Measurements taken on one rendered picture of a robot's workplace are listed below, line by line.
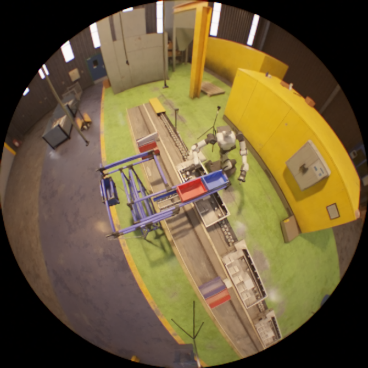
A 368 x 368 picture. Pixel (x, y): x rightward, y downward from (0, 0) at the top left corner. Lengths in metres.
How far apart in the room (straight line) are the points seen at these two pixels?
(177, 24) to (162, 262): 9.39
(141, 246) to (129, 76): 6.55
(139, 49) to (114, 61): 1.13
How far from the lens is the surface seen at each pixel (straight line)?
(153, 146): 2.40
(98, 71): 10.21
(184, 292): 2.87
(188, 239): 1.86
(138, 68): 6.70
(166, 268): 2.70
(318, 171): 2.75
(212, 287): 2.07
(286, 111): 3.02
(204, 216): 1.76
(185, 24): 8.53
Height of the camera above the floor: 2.60
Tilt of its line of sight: 67 degrees down
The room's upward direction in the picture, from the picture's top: 6 degrees clockwise
